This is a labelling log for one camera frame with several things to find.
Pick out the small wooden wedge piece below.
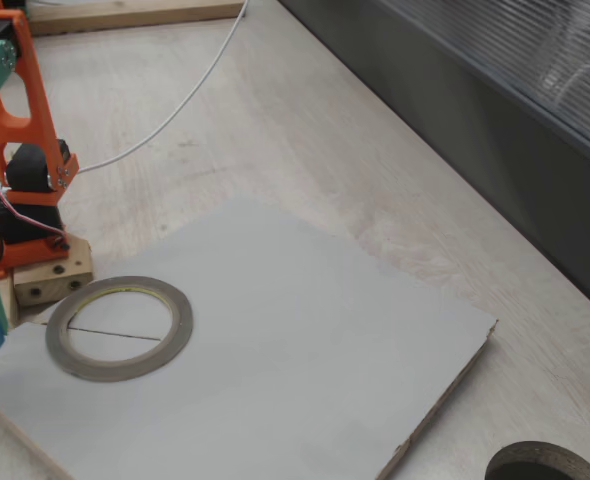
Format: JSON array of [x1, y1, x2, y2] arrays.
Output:
[[0, 274, 22, 332]]

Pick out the wooden base block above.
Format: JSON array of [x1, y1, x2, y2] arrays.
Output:
[[12, 234, 95, 308]]

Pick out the grey laminated wooden board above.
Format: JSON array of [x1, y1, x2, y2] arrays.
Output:
[[0, 195, 499, 480]]

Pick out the long wooden plank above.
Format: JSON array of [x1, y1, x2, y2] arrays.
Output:
[[27, 0, 247, 37]]

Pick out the ribbed glass partition screen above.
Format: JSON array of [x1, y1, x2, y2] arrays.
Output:
[[278, 0, 590, 324]]

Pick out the grey ring of tape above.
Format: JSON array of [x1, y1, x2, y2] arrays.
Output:
[[44, 275, 195, 384]]

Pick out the red white black servo wires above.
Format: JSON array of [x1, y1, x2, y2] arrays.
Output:
[[0, 169, 71, 252]]

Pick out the white USB cable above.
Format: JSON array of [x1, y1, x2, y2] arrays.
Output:
[[77, 0, 251, 174]]

